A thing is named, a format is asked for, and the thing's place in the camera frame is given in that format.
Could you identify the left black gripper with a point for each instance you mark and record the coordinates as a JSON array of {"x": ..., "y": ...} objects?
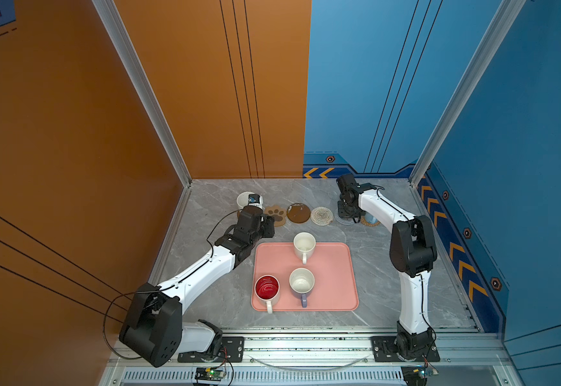
[{"x": 268, "y": 224}]

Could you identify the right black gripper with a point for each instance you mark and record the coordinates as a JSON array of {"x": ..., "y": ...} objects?
[{"x": 342, "y": 214}]

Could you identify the light blue mug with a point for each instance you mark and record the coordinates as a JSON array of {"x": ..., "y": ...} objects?
[{"x": 370, "y": 218}]

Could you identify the white woven round coaster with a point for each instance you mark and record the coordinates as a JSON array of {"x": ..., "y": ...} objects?
[{"x": 322, "y": 216}]

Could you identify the paw shaped cork coaster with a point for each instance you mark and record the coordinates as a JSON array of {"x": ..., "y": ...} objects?
[{"x": 278, "y": 213}]

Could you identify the dark brown rimmed coaster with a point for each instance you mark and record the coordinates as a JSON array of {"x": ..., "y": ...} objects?
[{"x": 298, "y": 213}]

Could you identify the purple mug white inside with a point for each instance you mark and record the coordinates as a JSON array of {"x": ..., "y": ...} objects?
[{"x": 302, "y": 282}]

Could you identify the blue grey woven coaster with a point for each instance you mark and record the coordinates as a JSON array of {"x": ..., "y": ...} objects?
[{"x": 344, "y": 222}]

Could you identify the tan wicker round coaster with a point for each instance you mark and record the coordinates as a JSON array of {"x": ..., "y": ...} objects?
[{"x": 365, "y": 222}]

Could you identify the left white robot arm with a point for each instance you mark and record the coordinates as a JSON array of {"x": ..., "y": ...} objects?
[{"x": 154, "y": 328}]

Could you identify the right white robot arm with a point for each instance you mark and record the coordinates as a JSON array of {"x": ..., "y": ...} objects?
[{"x": 412, "y": 253}]

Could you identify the red inside white mug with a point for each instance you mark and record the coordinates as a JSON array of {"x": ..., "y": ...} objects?
[{"x": 267, "y": 291}]

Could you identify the pink rectangular tray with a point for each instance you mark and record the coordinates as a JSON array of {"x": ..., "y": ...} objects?
[{"x": 324, "y": 283}]

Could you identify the green circuit board left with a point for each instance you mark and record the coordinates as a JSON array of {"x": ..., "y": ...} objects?
[{"x": 208, "y": 376}]

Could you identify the circuit board right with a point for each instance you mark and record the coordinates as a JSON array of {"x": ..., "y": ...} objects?
[{"x": 418, "y": 376}]

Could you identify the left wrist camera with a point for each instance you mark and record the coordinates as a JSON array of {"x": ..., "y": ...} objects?
[{"x": 255, "y": 200}]

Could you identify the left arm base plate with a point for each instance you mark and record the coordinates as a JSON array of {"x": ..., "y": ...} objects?
[{"x": 231, "y": 347}]

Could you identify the aluminium front rail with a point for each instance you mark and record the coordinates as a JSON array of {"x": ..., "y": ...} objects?
[{"x": 330, "y": 357}]

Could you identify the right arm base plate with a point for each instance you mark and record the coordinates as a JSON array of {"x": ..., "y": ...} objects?
[{"x": 385, "y": 349}]

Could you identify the aluminium corner post right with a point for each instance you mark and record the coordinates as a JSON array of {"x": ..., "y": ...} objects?
[{"x": 488, "y": 46}]

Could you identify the aluminium corner post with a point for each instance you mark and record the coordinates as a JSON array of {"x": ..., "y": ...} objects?
[
  {"x": 488, "y": 46},
  {"x": 120, "y": 38}
]

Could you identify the aluminium corner post left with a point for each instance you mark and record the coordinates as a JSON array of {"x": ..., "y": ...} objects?
[{"x": 120, "y": 38}]

